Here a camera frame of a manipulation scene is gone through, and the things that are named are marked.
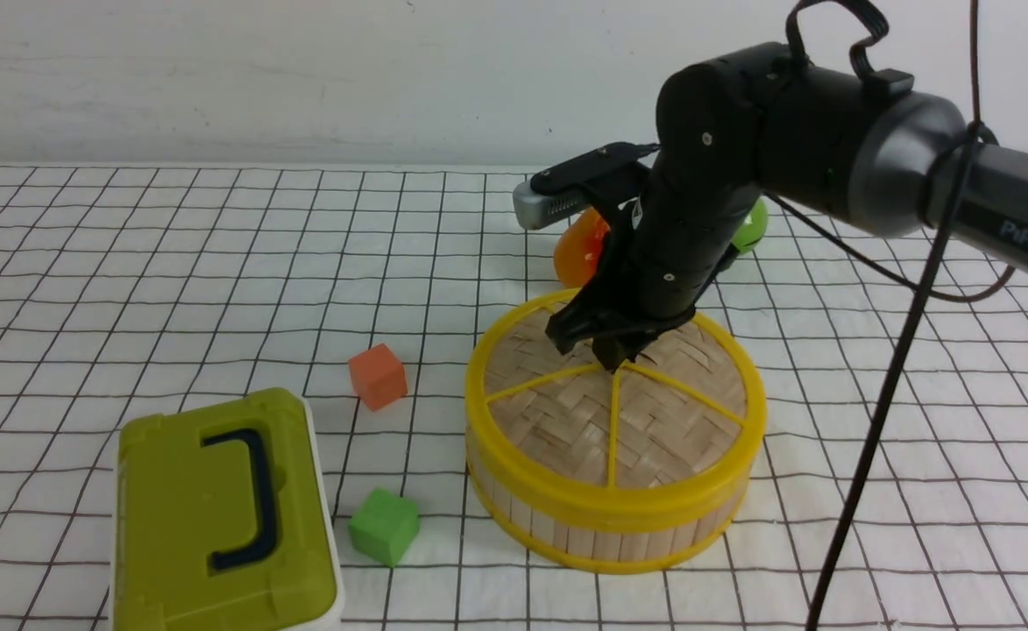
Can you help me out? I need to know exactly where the bamboo steamer base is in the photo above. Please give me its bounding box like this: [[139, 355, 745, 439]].
[[468, 451, 749, 574]]

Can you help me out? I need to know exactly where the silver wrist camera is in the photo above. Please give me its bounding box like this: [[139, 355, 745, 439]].
[[514, 142, 660, 232]]

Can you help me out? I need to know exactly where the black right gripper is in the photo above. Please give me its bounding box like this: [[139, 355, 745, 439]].
[[546, 180, 762, 374]]

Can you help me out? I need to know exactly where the white grid tablecloth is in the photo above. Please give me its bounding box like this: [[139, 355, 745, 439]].
[[0, 168, 1028, 630]]

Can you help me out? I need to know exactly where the green foam cube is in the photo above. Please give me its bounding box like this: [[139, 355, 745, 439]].
[[348, 487, 419, 568]]

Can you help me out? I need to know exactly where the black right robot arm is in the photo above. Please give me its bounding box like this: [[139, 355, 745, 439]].
[[516, 43, 1028, 371]]

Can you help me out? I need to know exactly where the orange foam cube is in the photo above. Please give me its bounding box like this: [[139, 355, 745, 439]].
[[348, 344, 409, 411]]

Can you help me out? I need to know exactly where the green lidded plastic box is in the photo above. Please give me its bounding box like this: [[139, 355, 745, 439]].
[[110, 387, 345, 630]]

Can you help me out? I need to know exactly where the orange plastic ball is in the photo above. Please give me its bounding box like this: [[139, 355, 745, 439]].
[[553, 208, 610, 288]]

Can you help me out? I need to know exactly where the green plastic ball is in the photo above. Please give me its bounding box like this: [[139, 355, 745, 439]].
[[733, 197, 769, 255]]

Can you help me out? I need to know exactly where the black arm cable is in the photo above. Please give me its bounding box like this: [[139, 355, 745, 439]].
[[759, 0, 1018, 631]]

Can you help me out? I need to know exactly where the yellow bamboo steamer lid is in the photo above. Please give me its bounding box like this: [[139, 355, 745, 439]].
[[464, 291, 769, 532]]

